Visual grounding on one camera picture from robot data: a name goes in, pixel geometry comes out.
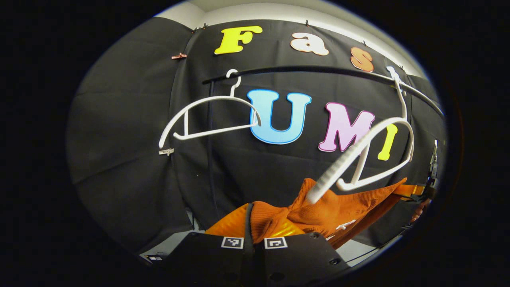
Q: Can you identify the white plastic hanger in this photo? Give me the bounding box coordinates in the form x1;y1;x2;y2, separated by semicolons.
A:
159;69;262;149
306;66;415;204

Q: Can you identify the orange corduroy jacket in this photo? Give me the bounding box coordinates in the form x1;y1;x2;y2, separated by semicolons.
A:
249;177;408;250

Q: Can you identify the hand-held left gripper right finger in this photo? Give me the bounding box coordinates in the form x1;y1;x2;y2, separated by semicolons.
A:
254;221;352;287

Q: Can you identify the black backdrop cloth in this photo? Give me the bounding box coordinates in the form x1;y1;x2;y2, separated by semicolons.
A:
66;16;449;256

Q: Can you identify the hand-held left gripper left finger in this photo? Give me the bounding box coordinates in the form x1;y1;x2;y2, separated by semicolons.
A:
163;202;256;287

